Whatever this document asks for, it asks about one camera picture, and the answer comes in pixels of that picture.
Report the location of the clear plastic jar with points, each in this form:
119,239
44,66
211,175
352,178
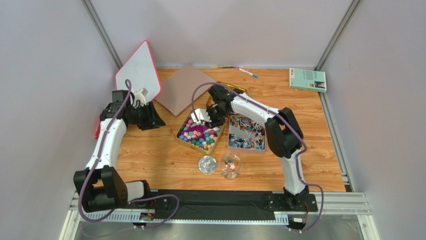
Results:
230,165

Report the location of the white blue marker pen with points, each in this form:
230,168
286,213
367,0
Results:
248,73

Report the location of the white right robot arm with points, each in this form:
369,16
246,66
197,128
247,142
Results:
283,133

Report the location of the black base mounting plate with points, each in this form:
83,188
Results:
222,205

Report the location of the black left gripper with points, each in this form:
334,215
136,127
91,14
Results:
153,120

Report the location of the white board with red rim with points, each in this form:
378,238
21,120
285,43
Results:
141,70

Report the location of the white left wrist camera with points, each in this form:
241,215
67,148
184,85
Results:
140,97

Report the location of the purple plastic scoop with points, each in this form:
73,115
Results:
194,133

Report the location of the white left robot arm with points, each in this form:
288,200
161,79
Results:
99,185

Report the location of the brown cardboard sheet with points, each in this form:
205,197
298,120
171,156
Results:
177,90

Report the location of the pink tin of lollipops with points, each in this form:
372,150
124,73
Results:
246,136

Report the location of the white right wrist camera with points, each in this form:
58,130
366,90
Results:
200,116

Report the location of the yellow pink pen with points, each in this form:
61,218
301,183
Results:
226,67

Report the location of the silver jar lid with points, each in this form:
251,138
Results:
207,165

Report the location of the teal book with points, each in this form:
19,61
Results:
309,80

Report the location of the gold tin of star candies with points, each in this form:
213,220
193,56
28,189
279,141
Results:
205,145

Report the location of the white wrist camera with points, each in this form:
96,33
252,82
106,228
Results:
140,97
200,116

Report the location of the gold tin of gummy candies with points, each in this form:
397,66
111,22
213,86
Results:
210,101

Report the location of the stack of books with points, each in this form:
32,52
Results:
98,129

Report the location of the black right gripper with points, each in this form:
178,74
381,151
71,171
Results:
212,120

